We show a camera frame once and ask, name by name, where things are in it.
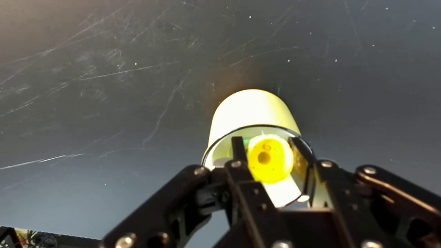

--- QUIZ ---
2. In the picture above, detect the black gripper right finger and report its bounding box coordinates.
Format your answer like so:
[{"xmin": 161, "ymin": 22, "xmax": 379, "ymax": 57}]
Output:
[{"xmin": 289, "ymin": 137, "xmax": 441, "ymax": 248}]

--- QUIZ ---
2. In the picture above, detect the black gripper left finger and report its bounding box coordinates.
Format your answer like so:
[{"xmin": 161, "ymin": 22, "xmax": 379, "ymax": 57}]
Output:
[{"xmin": 99, "ymin": 135, "xmax": 282, "ymax": 248}]

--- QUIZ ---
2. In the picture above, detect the small yellow round object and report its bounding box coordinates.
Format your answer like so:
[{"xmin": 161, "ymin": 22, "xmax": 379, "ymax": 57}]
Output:
[{"xmin": 245, "ymin": 134, "xmax": 296, "ymax": 186}]

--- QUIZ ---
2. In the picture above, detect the yellow mug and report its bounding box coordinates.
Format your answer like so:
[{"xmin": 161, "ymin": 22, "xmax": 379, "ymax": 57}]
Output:
[{"xmin": 200, "ymin": 89, "xmax": 320, "ymax": 210}]

